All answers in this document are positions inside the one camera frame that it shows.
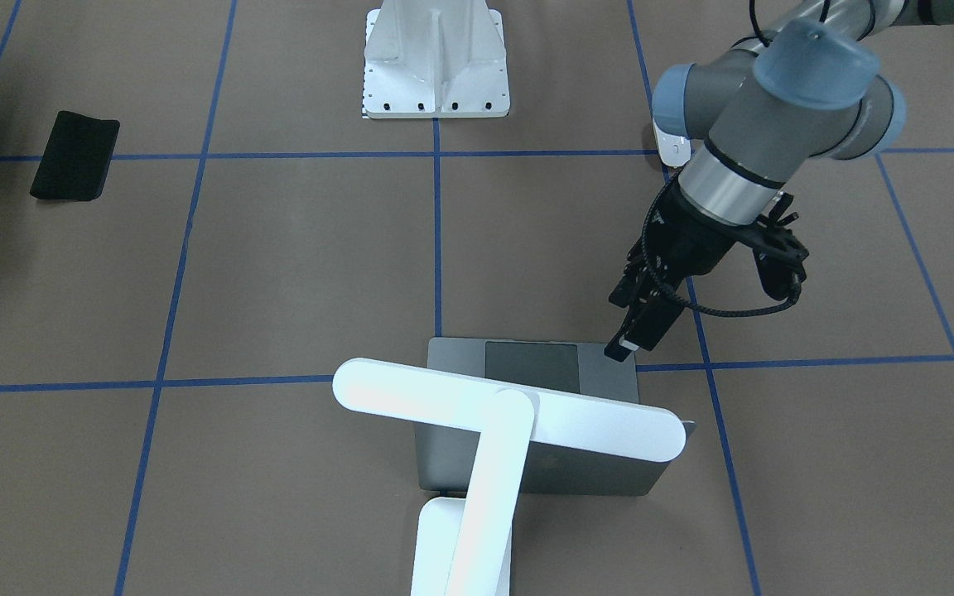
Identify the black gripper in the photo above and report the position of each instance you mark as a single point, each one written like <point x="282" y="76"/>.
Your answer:
<point x="690" y="245"/>

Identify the black mouse pad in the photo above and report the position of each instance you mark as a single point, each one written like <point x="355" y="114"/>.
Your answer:
<point x="74" y="165"/>

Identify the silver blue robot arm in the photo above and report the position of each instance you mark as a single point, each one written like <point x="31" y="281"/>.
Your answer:
<point x="804" y="88"/>

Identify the white computer mouse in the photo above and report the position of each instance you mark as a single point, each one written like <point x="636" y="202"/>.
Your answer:
<point x="673" y="151"/>

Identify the white desk lamp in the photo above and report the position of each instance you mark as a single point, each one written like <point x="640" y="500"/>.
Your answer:
<point x="464" y="544"/>

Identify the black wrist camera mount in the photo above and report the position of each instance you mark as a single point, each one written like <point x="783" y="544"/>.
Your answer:
<point x="778" y="256"/>

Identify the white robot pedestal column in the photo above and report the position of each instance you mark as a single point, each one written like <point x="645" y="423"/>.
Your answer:
<point x="435" y="59"/>

